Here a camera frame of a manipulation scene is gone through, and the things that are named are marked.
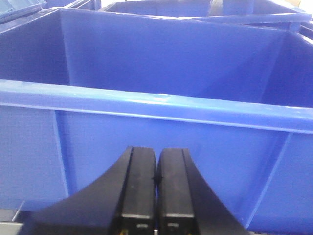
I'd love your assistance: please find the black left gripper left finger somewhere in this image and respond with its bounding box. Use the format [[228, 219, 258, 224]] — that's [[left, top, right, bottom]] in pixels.
[[30, 147, 156, 235]]

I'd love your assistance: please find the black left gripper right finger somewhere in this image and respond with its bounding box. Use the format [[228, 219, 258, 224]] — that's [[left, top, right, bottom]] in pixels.
[[157, 148, 249, 235]]

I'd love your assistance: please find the large blue bin front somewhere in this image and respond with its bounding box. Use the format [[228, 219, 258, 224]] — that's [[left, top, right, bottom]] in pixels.
[[0, 8, 313, 234]]

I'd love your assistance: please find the blue bin behind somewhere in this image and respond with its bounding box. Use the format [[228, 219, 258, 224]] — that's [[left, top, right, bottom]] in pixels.
[[101, 0, 312, 31]]

